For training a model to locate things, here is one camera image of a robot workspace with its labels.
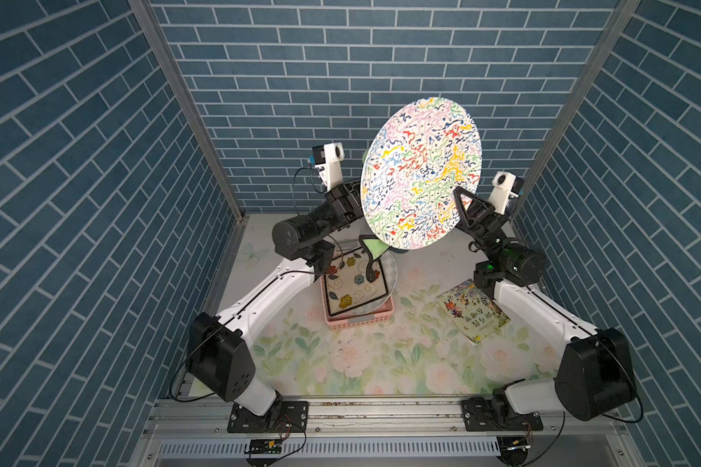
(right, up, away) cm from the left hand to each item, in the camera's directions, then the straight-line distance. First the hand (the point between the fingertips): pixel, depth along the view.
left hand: (398, 195), depth 46 cm
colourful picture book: (+30, -32, +46) cm, 63 cm away
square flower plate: (-11, -23, +49) cm, 55 cm away
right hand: (+12, -1, +6) cm, 14 cm away
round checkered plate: (+3, -20, +45) cm, 49 cm away
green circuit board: (-30, -59, +26) cm, 72 cm away
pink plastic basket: (-11, -32, +39) cm, 52 cm away
